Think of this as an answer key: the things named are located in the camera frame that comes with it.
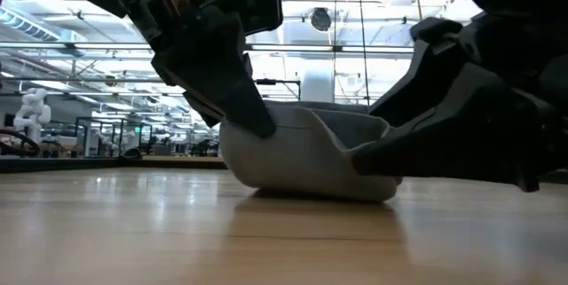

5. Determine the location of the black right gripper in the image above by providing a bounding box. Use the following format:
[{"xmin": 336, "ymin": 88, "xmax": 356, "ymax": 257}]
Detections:
[{"xmin": 351, "ymin": 0, "xmax": 568, "ymax": 194}]

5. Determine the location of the long black hanging cable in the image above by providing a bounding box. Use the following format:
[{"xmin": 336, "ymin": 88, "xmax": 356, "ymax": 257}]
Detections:
[{"xmin": 355, "ymin": 0, "xmax": 373, "ymax": 107}]

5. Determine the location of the black curved hose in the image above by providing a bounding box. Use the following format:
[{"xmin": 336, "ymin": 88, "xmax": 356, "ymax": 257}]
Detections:
[{"xmin": 0, "ymin": 128, "xmax": 39, "ymax": 158}]

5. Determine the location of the black cage frame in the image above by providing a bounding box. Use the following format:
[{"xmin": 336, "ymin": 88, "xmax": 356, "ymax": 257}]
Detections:
[{"xmin": 74, "ymin": 116, "xmax": 154, "ymax": 158}]

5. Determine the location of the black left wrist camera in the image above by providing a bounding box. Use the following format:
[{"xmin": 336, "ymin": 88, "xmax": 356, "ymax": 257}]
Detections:
[{"xmin": 220, "ymin": 0, "xmax": 285, "ymax": 38}]

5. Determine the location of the black ceiling cable reel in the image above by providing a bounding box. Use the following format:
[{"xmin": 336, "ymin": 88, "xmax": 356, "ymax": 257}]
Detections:
[{"xmin": 308, "ymin": 6, "xmax": 334, "ymax": 34}]

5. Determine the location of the white pillar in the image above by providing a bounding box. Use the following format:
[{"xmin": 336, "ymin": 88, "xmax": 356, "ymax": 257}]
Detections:
[{"xmin": 301, "ymin": 59, "xmax": 335, "ymax": 104}]

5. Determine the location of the grey towel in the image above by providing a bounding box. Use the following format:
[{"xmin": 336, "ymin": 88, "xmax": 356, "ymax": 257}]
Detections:
[{"xmin": 218, "ymin": 99, "xmax": 404, "ymax": 204}]

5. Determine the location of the black camera stand frame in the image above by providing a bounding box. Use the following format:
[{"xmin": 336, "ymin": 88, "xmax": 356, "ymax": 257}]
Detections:
[{"xmin": 254, "ymin": 77, "xmax": 303, "ymax": 102}]

